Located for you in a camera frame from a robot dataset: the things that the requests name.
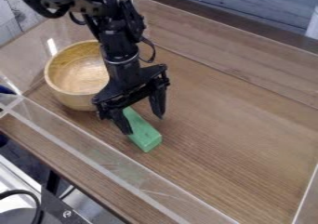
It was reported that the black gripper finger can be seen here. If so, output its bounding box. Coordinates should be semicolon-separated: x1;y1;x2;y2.
109;109;132;135
149;87;166;119

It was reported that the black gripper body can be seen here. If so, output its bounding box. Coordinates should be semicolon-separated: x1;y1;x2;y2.
92;54;169;119

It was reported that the green rectangular block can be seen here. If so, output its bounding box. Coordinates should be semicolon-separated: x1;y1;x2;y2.
124;107;162;152

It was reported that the brown wooden bowl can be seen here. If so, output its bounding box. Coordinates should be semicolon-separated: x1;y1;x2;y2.
44;40;109;112

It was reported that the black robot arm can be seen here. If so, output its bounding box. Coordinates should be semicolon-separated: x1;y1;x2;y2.
22;0;169;135

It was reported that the clear acrylic front barrier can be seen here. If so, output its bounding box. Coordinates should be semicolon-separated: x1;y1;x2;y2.
0;73;239;224

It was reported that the black table leg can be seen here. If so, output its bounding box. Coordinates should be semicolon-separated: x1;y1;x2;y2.
45;171;61;195

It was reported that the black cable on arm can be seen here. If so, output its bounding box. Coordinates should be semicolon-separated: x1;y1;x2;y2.
137;37;157;64

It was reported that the black metal bracket with screw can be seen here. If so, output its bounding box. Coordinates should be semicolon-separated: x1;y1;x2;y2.
38;190;92;224

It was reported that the black floor cable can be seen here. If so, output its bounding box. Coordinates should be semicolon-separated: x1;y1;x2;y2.
0;189;44;224

